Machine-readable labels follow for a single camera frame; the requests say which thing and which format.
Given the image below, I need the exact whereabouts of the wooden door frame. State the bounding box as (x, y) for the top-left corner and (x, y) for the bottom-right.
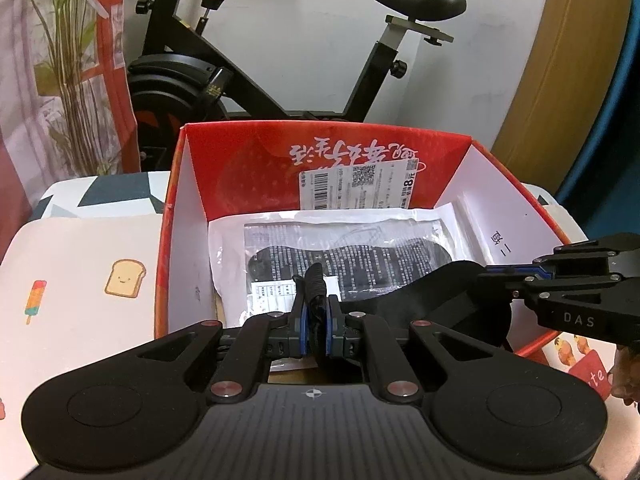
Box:
(491, 0), (632, 192)

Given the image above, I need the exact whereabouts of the black exercise bike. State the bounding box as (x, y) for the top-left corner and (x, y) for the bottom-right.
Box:
(124, 0), (469, 172)

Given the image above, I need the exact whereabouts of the plastic bag with black insoles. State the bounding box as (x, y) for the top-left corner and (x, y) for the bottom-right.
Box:
(208, 204), (486, 327)

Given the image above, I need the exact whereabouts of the red strawberry cardboard box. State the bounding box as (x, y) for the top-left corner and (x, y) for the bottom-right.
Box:
(154, 120), (567, 336)

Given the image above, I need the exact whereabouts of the green potted plant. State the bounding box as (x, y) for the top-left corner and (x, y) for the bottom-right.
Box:
(27, 0), (122, 176)

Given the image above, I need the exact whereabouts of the red floral curtain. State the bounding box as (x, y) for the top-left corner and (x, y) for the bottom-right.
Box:
(1, 0), (140, 248)

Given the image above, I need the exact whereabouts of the black mesh glove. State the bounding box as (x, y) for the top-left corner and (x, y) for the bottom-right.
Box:
(304, 262), (328, 358)

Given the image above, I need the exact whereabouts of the person's hand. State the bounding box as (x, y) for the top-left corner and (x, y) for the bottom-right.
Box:
(611, 346), (640, 405)

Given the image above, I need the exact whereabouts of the cartoon print white tablecloth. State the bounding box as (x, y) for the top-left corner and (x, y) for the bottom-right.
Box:
(1, 171), (169, 479)

